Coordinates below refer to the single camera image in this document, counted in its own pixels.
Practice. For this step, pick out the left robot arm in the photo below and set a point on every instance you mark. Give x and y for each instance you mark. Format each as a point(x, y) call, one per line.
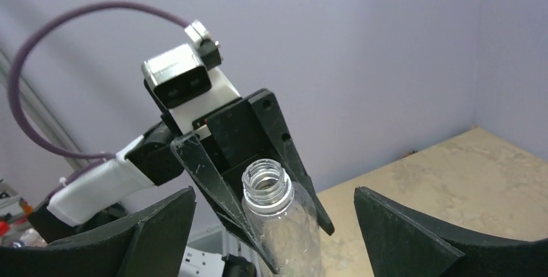
point(81, 205)

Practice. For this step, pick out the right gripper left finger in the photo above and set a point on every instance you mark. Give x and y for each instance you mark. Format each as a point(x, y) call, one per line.
point(150, 242)

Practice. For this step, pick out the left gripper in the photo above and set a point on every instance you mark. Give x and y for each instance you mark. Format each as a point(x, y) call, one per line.
point(218, 142)

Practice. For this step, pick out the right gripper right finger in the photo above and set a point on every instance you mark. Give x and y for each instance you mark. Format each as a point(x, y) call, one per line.
point(401, 241)

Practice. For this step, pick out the slim clear plastic bottle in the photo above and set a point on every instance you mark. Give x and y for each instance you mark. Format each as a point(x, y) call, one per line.
point(283, 218)

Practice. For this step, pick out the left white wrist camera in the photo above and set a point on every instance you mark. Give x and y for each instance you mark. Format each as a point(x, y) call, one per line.
point(186, 81)

